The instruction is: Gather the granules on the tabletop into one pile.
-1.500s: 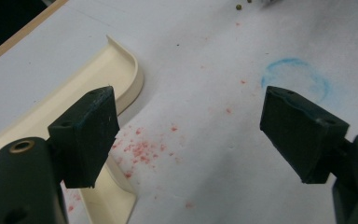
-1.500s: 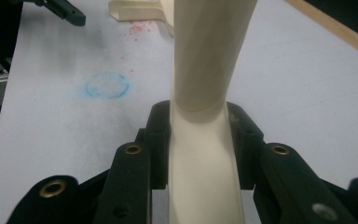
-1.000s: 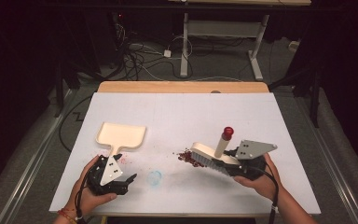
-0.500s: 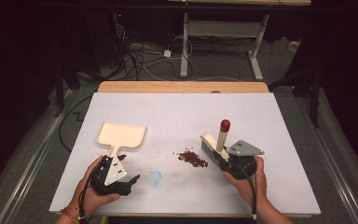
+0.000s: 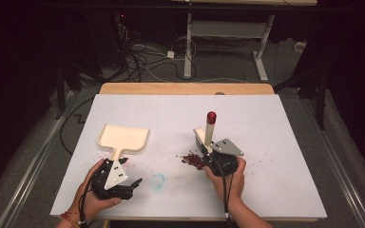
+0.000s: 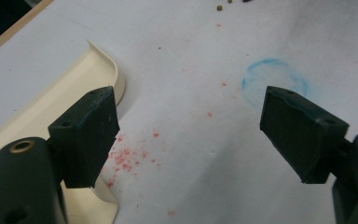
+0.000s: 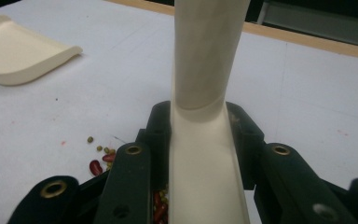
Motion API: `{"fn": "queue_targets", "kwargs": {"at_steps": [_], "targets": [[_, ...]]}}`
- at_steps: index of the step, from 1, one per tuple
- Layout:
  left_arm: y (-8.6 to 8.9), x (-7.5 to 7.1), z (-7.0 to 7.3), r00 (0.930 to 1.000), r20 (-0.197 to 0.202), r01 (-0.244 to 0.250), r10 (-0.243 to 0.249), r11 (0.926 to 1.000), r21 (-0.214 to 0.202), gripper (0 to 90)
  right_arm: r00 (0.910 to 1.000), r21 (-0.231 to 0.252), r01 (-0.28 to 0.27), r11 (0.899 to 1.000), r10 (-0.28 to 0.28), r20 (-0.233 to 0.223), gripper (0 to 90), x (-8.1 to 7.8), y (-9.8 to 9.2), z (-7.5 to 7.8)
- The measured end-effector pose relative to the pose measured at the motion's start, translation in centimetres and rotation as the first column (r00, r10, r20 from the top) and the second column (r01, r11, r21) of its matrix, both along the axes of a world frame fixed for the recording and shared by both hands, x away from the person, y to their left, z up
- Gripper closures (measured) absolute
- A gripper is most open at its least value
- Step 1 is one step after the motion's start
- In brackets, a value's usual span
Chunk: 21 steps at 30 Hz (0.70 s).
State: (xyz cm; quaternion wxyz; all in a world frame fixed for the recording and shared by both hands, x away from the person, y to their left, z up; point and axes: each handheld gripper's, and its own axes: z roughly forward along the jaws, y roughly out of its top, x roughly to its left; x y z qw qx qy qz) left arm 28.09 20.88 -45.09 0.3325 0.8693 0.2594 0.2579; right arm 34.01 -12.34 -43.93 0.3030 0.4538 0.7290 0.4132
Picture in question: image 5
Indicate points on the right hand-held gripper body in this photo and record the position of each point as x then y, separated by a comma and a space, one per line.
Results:
226, 147

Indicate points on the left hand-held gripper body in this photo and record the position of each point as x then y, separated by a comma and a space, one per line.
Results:
115, 177

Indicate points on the pile of red and green beans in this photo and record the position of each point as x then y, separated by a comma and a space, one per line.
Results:
194, 160

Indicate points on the cream plastic dustpan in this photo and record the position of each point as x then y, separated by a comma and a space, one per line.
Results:
123, 137

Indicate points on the person's left hand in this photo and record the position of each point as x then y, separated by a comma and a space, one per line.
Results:
87, 202

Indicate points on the person's right hand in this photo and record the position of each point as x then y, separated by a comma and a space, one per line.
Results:
239, 183

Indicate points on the light wooden table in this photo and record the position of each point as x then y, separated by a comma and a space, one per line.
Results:
171, 88

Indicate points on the black metal stand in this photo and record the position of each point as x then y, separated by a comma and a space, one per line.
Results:
61, 91
320, 95

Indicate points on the white power adapter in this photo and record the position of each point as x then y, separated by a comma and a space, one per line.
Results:
170, 54

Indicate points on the beige power strip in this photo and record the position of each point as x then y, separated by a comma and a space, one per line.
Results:
300, 46

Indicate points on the metal floor rail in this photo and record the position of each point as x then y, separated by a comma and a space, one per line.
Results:
34, 171
339, 164

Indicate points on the white table frame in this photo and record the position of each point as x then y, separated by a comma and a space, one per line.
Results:
226, 28

